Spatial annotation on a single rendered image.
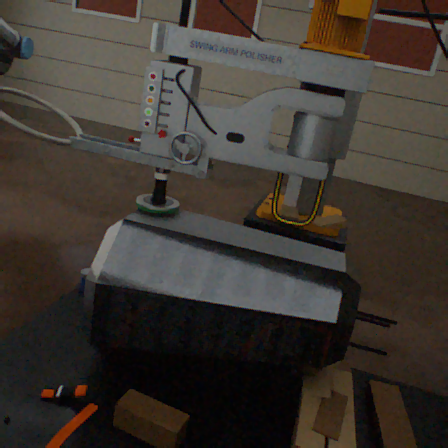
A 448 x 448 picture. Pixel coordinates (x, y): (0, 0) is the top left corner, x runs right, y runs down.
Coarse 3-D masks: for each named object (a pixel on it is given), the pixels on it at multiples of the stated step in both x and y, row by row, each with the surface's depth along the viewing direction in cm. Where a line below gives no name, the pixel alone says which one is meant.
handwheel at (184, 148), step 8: (176, 136) 202; (192, 136) 201; (184, 144) 202; (192, 144) 202; (200, 144) 202; (184, 152) 203; (200, 152) 203; (176, 160) 205; (184, 160) 205; (192, 160) 204
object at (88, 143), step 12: (72, 144) 219; (84, 144) 218; (96, 144) 218; (108, 144) 228; (120, 144) 228; (120, 156) 218; (132, 156) 217; (144, 156) 217; (156, 156) 216; (168, 168) 217; (180, 168) 217; (192, 168) 216
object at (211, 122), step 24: (264, 96) 198; (288, 96) 197; (312, 96) 196; (336, 96) 196; (192, 120) 205; (216, 120) 204; (240, 120) 203; (264, 120) 201; (216, 144) 207; (240, 144) 206; (264, 144) 205; (264, 168) 209; (288, 168) 207; (312, 168) 205
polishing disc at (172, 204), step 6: (138, 198) 228; (144, 198) 229; (168, 198) 236; (144, 204) 221; (150, 204) 222; (156, 204) 224; (162, 204) 225; (168, 204) 227; (174, 204) 229; (162, 210) 220; (168, 210) 222
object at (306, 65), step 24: (168, 48) 196; (192, 48) 194; (216, 48) 193; (240, 48) 192; (264, 48) 191; (288, 48) 190; (264, 72) 195; (288, 72) 193; (312, 72) 191; (336, 72) 189; (360, 72) 188
